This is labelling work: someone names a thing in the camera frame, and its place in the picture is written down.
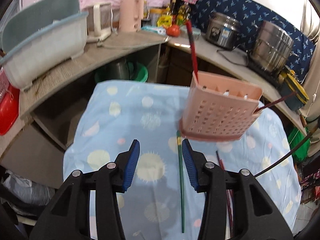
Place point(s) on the steel rice cooker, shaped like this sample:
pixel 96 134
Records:
pixel 222 30

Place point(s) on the clear food container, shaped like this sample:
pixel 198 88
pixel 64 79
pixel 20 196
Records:
pixel 195 32

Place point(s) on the large steel steamer pot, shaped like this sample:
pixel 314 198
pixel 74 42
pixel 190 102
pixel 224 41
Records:
pixel 272 48

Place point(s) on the dark red chopstick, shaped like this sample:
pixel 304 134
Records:
pixel 228 194

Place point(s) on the red tomato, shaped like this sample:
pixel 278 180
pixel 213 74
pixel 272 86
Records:
pixel 173 31

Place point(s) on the red chopstick in holder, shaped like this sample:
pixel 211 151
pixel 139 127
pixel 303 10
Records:
pixel 192 47

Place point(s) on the wet wipes packet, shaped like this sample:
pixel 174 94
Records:
pixel 157 30

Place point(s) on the pink perforated utensil holder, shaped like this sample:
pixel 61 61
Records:
pixel 219 108

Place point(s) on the green plastic basin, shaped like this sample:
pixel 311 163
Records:
pixel 138 72

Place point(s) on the pink plastic basket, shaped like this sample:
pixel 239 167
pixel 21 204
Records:
pixel 4 84

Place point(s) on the navy floral backsplash cloth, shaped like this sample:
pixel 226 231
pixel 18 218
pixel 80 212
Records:
pixel 250 13

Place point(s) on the white electric kettle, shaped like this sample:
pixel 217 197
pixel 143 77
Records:
pixel 99 21

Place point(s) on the dark brown leaning chopstick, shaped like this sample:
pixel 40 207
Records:
pixel 275 102

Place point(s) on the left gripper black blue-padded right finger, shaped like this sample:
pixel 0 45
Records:
pixel 255 216

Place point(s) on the yellow seasoning packet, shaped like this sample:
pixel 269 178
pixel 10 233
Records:
pixel 164 21

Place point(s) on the red plastic basin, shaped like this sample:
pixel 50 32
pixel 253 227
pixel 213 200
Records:
pixel 9 109

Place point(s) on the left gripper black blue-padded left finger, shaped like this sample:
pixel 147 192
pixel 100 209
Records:
pixel 67 214

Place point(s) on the light blue patterned tablecloth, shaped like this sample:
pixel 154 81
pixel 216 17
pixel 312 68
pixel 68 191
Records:
pixel 119 112

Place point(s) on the green chopstick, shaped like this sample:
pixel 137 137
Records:
pixel 180 166

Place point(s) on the blue-grey dish drainer box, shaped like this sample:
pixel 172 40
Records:
pixel 41 36

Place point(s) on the yellow and blue bowls stack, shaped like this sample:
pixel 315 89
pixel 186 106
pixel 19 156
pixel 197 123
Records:
pixel 290 84

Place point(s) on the black induction cooker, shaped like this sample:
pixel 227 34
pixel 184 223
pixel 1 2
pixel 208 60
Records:
pixel 262 73

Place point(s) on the pink electric kettle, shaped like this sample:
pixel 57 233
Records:
pixel 130 15

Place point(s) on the cooking oil bottle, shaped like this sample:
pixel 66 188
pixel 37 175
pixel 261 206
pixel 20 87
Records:
pixel 183 14

